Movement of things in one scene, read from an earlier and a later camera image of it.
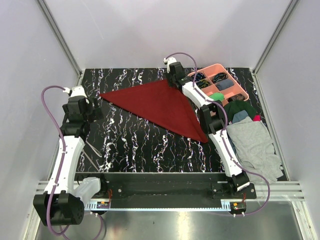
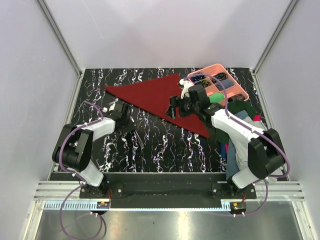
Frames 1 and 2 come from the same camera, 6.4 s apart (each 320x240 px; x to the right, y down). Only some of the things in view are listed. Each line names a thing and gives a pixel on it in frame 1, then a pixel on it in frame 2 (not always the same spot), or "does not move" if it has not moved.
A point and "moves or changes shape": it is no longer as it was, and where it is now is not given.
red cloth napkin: (161, 101) moves or changes shape
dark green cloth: (233, 106) does not move
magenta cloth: (257, 118) does not move
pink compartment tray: (216, 78) does not move
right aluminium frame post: (289, 10) does not move
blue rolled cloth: (224, 84) does not move
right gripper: (168, 71) to (171, 111)
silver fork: (95, 150) to (140, 139)
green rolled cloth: (217, 96) does not move
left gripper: (97, 114) to (131, 126)
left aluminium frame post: (59, 38) does not move
